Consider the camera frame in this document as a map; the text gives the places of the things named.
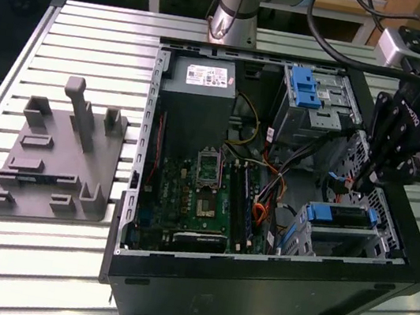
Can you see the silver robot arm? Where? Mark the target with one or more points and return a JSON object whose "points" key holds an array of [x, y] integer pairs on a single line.
{"points": [[236, 18]]}

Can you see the green motherboard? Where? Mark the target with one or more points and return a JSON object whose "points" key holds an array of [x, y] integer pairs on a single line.
{"points": [[176, 196]]}

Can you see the metal disk bay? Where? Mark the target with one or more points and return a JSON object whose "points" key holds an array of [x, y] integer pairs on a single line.
{"points": [[348, 243]]}

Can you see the silver optical drive cage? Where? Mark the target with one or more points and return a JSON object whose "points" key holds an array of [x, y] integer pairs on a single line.
{"points": [[319, 123]]}

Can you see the blue drive latch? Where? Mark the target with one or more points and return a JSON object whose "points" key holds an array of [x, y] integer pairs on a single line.
{"points": [[304, 92]]}

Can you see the black RAM slot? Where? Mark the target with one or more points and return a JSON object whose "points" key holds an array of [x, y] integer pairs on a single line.
{"points": [[235, 205], [251, 204], [240, 206], [246, 203]]}

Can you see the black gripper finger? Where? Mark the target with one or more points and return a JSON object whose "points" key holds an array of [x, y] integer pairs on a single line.
{"points": [[376, 132], [393, 150]]}

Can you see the black graphics card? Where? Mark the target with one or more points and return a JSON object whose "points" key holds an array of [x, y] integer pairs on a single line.
{"points": [[201, 240]]}

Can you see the grey power supply unit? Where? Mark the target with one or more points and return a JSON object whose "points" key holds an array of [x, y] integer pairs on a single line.
{"points": [[194, 107]]}

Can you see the hard disk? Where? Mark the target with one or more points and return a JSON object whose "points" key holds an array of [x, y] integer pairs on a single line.
{"points": [[348, 216]]}

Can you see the black PC case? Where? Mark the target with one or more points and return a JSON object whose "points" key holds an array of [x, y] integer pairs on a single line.
{"points": [[211, 297]]}

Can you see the CPU socket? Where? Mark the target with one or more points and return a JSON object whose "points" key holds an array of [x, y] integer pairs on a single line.
{"points": [[205, 207]]}

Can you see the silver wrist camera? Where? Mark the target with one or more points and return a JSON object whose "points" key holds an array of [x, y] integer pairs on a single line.
{"points": [[391, 48]]}

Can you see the grey parts rack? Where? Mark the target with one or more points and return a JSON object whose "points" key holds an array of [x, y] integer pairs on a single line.
{"points": [[53, 164]]}

